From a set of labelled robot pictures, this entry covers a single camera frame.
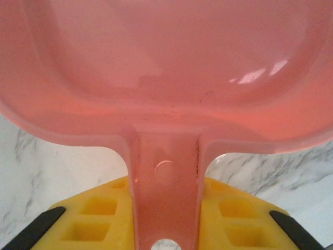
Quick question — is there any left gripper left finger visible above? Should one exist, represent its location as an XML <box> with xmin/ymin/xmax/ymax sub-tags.
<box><xmin>7</xmin><ymin>176</ymin><xmax>137</xmax><ymax>250</ymax></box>

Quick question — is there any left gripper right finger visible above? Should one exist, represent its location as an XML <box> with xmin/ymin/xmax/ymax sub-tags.
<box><xmin>200</xmin><ymin>177</ymin><xmax>326</xmax><ymax>250</ymax></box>

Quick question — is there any pink plastic dustpan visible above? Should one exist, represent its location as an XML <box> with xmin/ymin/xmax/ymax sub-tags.
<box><xmin>0</xmin><ymin>0</ymin><xmax>333</xmax><ymax>250</ymax></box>

